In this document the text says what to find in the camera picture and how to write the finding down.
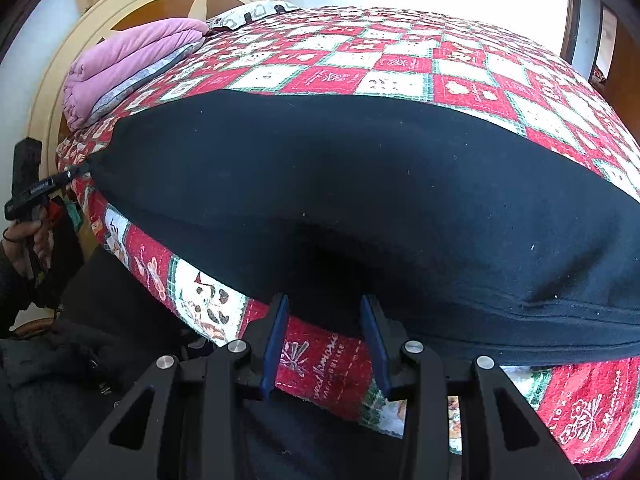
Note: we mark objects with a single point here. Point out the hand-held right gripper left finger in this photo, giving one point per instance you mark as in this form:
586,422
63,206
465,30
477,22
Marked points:
275,345

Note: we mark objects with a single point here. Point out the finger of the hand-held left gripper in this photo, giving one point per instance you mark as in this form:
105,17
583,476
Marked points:
75,174

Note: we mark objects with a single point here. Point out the red checkered printed blanket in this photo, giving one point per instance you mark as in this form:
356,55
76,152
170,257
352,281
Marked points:
390,60

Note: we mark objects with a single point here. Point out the person's dark clothing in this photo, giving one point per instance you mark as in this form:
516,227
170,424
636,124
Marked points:
75,360

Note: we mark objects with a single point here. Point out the person's left hand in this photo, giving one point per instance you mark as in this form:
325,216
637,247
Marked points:
22,245

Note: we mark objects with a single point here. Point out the cream wooden headboard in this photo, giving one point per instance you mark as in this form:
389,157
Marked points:
150,0

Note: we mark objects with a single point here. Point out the folded pink quilt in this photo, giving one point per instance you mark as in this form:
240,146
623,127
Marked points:
125,60

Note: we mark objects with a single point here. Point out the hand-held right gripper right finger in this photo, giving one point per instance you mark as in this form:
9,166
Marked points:
376,345

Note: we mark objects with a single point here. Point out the black pants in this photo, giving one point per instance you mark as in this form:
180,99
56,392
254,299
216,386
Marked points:
350,200

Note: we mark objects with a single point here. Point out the brown wooden door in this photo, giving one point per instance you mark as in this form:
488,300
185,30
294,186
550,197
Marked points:
607,25

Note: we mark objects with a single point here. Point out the white patterned pillow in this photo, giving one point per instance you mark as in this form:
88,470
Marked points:
250,14

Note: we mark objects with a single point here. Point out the person's left forearm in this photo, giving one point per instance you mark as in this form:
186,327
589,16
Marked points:
10,290

